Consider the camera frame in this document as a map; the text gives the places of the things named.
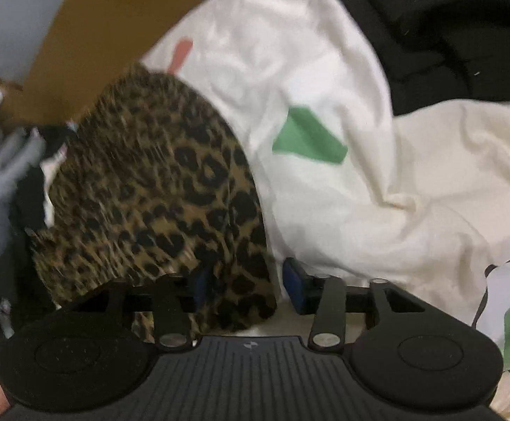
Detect black cloth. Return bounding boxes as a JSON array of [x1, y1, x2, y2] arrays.
[[12, 125, 78, 231]]

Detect cream bear print blanket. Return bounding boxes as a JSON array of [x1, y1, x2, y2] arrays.
[[141, 0, 510, 421]]

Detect leopard print garment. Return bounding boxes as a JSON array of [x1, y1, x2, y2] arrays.
[[27, 64, 279, 343]]

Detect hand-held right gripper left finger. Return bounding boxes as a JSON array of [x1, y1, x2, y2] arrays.
[[68, 267, 215, 352]]

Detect flat cardboard box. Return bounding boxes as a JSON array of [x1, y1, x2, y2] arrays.
[[0, 0, 277, 130]]

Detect black sweater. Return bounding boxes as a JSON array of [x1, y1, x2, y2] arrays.
[[316, 0, 510, 117]]

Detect grey neck pillow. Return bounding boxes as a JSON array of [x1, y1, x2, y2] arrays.
[[0, 129, 47, 205]]

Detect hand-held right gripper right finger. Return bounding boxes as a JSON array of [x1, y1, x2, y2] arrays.
[[282, 257, 427, 354]]

